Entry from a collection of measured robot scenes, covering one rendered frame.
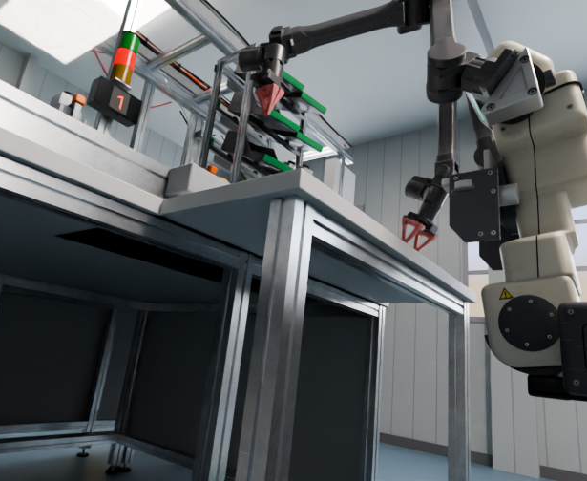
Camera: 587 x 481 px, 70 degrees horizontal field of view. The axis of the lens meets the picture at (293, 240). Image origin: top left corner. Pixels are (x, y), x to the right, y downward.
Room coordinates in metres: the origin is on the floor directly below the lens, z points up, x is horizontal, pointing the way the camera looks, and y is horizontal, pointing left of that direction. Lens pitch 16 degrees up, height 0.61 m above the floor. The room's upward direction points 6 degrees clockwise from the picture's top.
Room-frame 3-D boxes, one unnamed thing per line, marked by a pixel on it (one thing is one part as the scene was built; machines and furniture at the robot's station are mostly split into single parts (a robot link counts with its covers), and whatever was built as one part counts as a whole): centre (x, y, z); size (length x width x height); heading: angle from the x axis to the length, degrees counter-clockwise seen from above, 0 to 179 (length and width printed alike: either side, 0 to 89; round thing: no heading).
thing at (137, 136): (2.05, 0.90, 1.56); 0.04 x 0.04 x 1.39; 53
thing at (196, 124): (2.34, 0.68, 1.56); 0.09 x 0.04 x 1.39; 143
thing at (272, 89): (0.98, 0.10, 1.27); 0.07 x 0.07 x 0.09; 53
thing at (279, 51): (0.97, 0.11, 1.40); 0.07 x 0.06 x 0.07; 71
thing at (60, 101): (0.78, 0.51, 1.06); 0.08 x 0.04 x 0.07; 52
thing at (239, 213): (1.08, 0.00, 0.84); 0.90 x 0.70 x 0.03; 142
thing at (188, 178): (0.85, 0.17, 0.93); 0.21 x 0.07 x 0.06; 143
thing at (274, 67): (0.97, 0.11, 1.34); 0.10 x 0.07 x 0.07; 143
